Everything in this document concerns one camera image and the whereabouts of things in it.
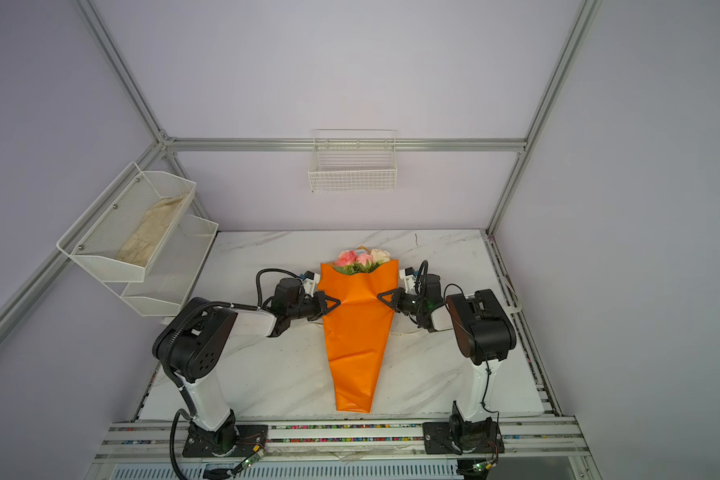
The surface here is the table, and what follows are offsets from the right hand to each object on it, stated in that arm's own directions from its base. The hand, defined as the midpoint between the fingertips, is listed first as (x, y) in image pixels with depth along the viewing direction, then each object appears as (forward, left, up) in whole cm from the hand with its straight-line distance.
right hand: (379, 296), depth 95 cm
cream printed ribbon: (-11, -9, -5) cm, 15 cm away
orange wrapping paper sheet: (-12, +7, +1) cm, 14 cm away
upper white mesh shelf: (-4, +67, +32) cm, 74 cm away
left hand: (-3, +13, 0) cm, 13 cm away
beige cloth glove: (-1, +63, +26) cm, 68 cm away
